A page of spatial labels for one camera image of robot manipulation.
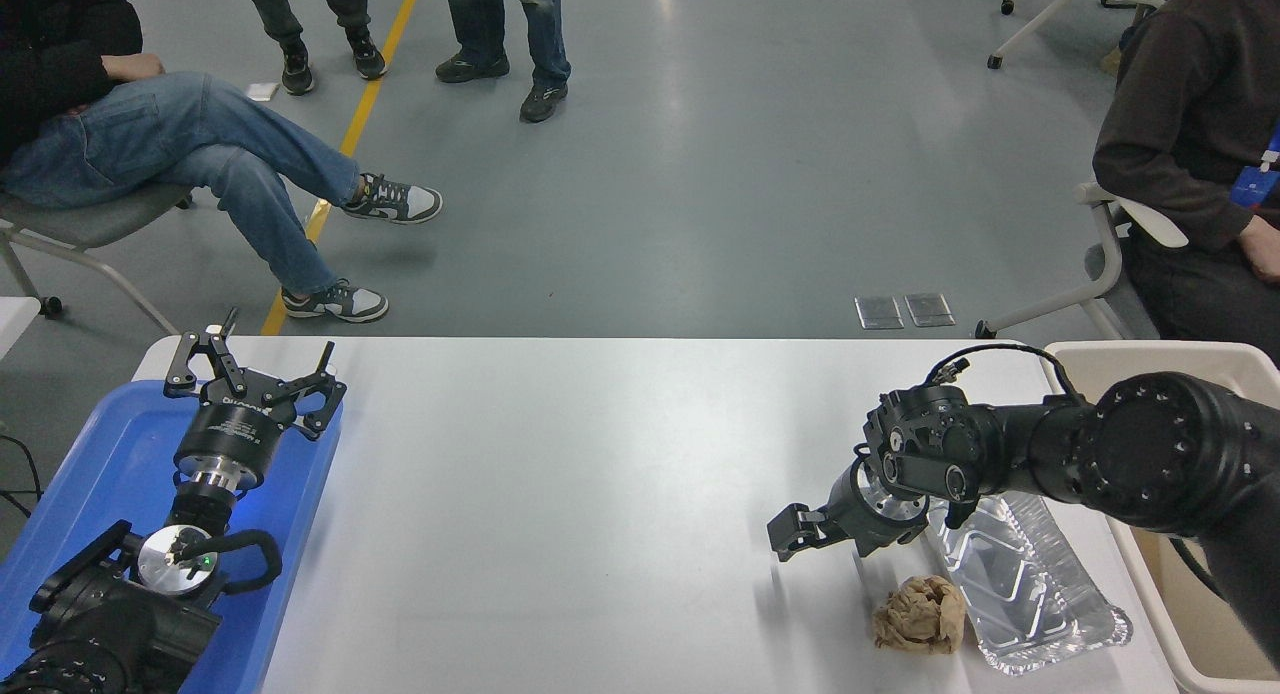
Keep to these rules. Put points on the white frame chair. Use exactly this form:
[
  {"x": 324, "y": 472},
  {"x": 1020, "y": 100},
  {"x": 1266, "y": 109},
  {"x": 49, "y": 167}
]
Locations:
[{"x": 1108, "y": 244}]

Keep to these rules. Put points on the large pale bin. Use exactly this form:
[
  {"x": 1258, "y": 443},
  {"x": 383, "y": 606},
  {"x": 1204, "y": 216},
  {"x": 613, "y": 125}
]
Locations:
[{"x": 1190, "y": 614}]

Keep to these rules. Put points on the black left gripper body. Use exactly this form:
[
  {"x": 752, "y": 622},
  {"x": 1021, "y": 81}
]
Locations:
[{"x": 232, "y": 429}]

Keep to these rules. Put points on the white side table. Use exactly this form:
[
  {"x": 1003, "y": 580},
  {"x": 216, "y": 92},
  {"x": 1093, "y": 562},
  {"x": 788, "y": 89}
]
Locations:
[{"x": 15, "y": 324}]

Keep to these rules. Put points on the blue plastic tray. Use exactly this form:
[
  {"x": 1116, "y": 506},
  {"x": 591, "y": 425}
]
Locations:
[{"x": 110, "y": 454}]

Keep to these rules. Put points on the rectangular foil tray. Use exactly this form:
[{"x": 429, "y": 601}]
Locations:
[{"x": 1020, "y": 584}]

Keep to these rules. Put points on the crumpled tan paper ball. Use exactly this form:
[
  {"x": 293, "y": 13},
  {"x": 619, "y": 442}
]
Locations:
[{"x": 920, "y": 616}]

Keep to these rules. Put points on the seated person with crossed legs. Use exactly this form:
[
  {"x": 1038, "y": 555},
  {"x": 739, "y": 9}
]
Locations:
[{"x": 150, "y": 134}]

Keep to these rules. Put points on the small white paper scrap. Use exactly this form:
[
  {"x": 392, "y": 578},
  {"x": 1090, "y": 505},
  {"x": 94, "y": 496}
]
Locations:
[{"x": 262, "y": 91}]

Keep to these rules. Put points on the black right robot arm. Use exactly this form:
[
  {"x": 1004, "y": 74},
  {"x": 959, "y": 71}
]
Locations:
[{"x": 1150, "y": 454}]

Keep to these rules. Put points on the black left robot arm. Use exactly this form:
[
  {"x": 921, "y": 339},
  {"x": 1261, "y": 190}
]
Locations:
[{"x": 120, "y": 624}]

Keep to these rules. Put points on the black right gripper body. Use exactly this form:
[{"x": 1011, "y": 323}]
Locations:
[{"x": 858, "y": 519}]

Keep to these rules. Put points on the grey chair with castors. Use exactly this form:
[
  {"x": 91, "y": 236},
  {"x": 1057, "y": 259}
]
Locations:
[{"x": 90, "y": 224}]

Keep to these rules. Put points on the silver floor socket plate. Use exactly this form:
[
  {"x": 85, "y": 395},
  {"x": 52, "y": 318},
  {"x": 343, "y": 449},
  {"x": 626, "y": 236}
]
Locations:
[
  {"x": 879, "y": 312},
  {"x": 929, "y": 310}
]

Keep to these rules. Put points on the white chair with castors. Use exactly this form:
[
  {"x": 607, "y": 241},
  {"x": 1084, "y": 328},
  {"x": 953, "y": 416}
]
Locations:
[{"x": 1050, "y": 9}]

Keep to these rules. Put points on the standing person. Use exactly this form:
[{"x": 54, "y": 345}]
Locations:
[
  {"x": 270, "y": 4},
  {"x": 480, "y": 14}
]

